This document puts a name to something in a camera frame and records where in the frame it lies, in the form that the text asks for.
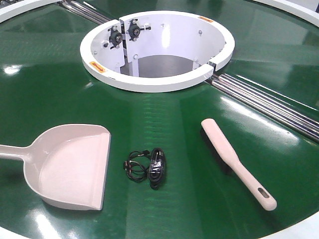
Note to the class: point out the pink hand brush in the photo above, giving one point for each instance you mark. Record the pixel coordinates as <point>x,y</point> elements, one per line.
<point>229,156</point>

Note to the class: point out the pink plastic dustpan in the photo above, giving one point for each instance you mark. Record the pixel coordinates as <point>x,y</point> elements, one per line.
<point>66,165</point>

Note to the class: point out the green conveyor belt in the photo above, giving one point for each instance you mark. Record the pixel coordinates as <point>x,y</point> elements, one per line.
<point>165,179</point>

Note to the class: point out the orange warning label front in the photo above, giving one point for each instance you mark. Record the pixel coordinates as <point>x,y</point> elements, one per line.
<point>98,67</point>

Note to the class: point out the orange warning label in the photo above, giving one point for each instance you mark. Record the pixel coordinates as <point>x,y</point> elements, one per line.
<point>98,67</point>
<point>206,19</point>

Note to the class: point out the orange warning label back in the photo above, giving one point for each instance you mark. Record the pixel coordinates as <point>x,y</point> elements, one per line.
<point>206,19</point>

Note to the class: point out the left steel roller strip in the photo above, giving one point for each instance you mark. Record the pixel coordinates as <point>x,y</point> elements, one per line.
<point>84,10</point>

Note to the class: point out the steel roller strip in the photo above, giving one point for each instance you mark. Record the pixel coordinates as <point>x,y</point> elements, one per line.
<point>84,10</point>
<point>267,104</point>

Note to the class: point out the right steel roller strip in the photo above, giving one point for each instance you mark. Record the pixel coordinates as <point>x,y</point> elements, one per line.
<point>267,104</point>

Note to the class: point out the white outer rim right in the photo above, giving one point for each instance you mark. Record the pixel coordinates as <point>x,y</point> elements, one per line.
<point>295,9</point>

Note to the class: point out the white rim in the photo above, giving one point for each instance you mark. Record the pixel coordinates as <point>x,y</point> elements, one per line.
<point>7,234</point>
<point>295,9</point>
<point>12,8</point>

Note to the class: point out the white outer rim left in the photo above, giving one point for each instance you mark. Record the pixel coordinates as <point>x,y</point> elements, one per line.
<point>12,8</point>

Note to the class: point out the white outer rim bottom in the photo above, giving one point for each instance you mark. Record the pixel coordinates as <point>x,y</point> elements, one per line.
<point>7,234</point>

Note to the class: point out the white central ring housing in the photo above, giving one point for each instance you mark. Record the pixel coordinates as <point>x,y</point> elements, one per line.
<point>209,46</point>

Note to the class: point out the right black bearing mount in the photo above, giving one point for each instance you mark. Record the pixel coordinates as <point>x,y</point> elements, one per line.
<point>135,30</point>

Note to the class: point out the black bearing mount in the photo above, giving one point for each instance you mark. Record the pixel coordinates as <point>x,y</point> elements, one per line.
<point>115,37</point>
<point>135,30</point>

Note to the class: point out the left black bearing mount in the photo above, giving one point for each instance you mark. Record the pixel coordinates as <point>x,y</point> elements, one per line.
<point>115,37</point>

